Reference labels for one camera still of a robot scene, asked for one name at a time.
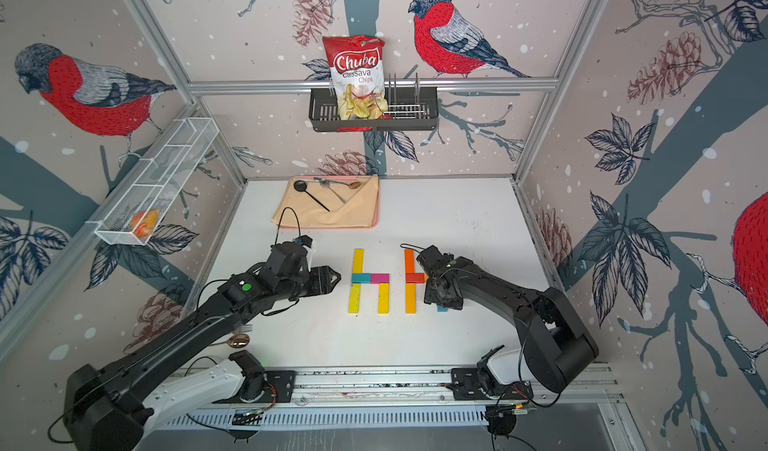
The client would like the yellow orange block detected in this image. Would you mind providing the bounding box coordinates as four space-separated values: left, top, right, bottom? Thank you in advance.
405 283 417 315

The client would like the orange fruit in basket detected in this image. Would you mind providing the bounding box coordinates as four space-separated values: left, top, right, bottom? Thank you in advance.
129 210 160 240

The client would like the red cassava chips bag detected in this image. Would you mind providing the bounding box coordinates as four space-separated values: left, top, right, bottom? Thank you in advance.
323 36 388 120

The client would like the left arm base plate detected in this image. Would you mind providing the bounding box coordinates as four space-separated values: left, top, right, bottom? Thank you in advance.
236 370 297 404

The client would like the aluminium rail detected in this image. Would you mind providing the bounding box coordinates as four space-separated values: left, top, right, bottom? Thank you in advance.
280 363 625 407

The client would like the beige folded cloth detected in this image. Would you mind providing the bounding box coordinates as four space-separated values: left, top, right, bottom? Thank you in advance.
271 175 380 230

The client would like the black wire rack basket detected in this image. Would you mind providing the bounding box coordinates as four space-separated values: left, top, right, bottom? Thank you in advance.
309 77 439 132

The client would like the lime yellow block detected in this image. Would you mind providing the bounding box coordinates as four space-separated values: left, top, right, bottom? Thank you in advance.
377 283 390 315

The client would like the teal small block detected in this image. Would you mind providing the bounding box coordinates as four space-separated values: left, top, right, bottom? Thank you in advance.
351 273 371 284

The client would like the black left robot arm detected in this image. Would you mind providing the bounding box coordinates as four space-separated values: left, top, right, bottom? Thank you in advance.
62 236 341 450

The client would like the white wire wall basket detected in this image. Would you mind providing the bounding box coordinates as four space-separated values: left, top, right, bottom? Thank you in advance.
95 117 219 246

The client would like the red small block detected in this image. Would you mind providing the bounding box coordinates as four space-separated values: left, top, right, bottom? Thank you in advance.
405 273 427 284

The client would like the copper spoon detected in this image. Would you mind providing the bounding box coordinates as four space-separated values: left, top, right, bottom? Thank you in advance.
226 333 250 349

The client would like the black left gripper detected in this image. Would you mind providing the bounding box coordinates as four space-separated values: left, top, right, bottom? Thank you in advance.
277 263 345 302

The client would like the wooden spoon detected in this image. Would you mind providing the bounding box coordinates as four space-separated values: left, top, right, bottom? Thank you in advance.
329 180 363 190

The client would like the silver spoon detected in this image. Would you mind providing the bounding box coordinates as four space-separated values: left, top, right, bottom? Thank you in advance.
314 178 347 204

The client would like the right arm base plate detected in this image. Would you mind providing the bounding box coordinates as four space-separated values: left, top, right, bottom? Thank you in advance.
446 368 533 401

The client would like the yellow long block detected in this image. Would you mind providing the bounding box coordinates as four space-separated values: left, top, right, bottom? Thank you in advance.
348 283 361 315

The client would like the orange long block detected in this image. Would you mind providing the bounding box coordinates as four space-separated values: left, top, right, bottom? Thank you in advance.
404 249 416 274

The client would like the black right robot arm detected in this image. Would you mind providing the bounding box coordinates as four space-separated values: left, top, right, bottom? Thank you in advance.
416 246 599 393

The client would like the magenta block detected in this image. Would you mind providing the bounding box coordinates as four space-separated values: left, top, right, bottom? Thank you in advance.
370 273 390 284

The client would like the black ladle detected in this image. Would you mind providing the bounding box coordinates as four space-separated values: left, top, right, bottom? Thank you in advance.
293 180 330 212

